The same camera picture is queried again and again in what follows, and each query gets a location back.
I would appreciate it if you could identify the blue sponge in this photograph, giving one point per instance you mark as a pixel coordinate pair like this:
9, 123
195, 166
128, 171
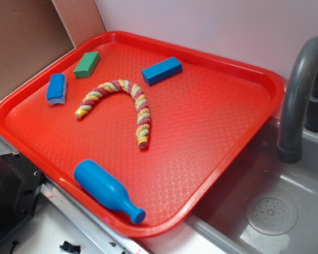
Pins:
56, 91

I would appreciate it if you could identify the red plastic tray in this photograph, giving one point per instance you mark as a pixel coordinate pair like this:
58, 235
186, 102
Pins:
201, 119

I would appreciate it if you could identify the blue rectangular block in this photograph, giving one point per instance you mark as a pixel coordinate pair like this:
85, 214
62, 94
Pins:
161, 71

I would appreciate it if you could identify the blue plastic bottle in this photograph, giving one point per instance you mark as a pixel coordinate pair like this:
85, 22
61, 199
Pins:
107, 190

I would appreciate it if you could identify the green rectangular block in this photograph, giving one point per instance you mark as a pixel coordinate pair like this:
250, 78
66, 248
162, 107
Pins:
87, 64

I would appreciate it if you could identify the grey toy sink basin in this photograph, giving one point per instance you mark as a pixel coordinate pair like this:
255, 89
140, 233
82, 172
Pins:
260, 204

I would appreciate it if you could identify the grey toy faucet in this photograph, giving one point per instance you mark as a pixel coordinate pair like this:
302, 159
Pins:
300, 108

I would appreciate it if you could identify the black tape scrap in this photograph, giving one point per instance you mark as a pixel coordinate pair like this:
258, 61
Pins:
70, 248

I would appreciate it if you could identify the brown cardboard panel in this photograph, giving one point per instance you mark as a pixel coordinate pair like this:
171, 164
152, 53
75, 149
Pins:
34, 34

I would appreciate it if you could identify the multicolour twisted rope toy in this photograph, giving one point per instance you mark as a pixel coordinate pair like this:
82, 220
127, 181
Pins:
140, 102

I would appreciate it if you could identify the aluminium frame rail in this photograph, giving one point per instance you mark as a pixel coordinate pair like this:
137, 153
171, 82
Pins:
58, 218

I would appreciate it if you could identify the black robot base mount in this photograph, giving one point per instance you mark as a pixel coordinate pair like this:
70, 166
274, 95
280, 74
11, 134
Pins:
20, 183

